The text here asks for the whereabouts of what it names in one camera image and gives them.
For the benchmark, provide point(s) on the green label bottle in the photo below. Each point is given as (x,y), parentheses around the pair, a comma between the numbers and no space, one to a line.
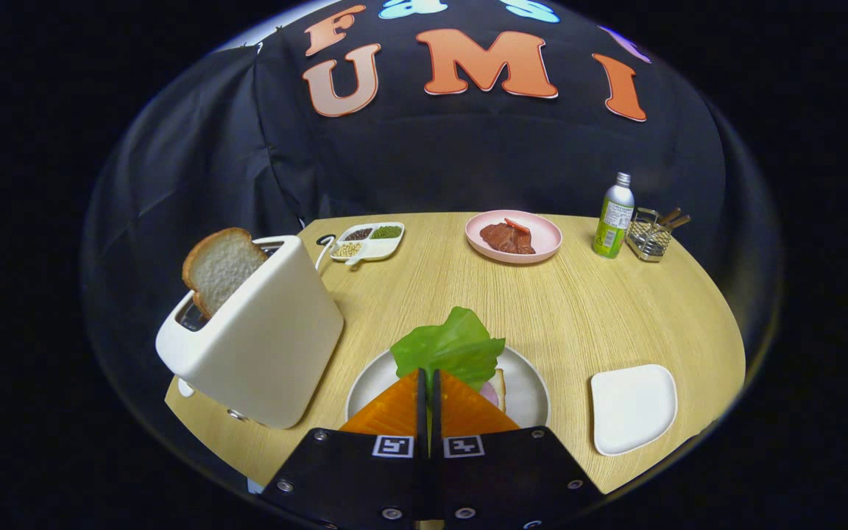
(613,221)

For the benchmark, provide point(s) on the red meat slices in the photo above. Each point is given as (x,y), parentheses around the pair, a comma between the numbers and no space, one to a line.
(505,239)

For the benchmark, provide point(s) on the green lettuce leaf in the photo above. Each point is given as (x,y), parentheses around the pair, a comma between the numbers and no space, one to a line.
(453,346)

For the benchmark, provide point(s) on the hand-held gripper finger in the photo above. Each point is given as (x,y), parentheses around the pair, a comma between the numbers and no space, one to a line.
(436,416)
(422,412)

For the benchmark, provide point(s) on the bread slice with ham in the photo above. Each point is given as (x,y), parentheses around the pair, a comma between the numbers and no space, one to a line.
(499,386)

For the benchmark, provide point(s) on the square white plate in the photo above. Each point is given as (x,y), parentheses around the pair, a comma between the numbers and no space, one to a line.
(634,408)

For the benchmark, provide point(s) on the black backdrop cloth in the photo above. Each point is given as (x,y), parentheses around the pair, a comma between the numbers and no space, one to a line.
(468,147)

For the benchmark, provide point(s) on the white divided bean dish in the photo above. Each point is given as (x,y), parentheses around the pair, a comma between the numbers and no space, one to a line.
(381,249)

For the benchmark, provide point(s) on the pink plate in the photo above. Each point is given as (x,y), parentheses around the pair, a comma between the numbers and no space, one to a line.
(545,232)

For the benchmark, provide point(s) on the white toaster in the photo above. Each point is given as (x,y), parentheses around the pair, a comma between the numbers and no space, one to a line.
(269,338)

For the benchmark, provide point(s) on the round white plate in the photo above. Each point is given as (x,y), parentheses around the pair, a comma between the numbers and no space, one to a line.
(528,390)

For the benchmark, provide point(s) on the toast bread slice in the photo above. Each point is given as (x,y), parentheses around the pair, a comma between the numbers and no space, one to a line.
(221,265)

